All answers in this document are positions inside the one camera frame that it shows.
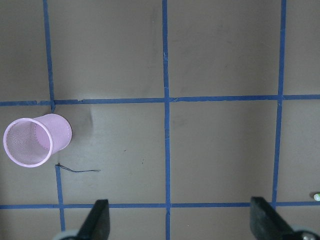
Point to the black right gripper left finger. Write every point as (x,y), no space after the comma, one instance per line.
(97,224)

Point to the green highlighter pen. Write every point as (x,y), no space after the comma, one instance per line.
(315,196)

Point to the pink mesh cup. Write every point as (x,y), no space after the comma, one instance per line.
(30,142)

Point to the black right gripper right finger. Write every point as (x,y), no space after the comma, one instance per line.
(266,223)

